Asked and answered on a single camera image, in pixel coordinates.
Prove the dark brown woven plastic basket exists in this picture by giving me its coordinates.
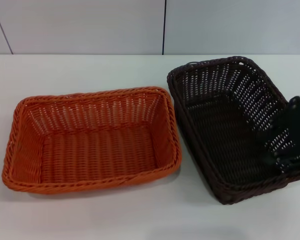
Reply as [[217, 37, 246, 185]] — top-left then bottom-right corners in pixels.
[[166, 56, 300, 206]]

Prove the orange woven plastic basket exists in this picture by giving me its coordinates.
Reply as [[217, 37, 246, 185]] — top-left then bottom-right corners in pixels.
[[1, 86, 183, 198]]

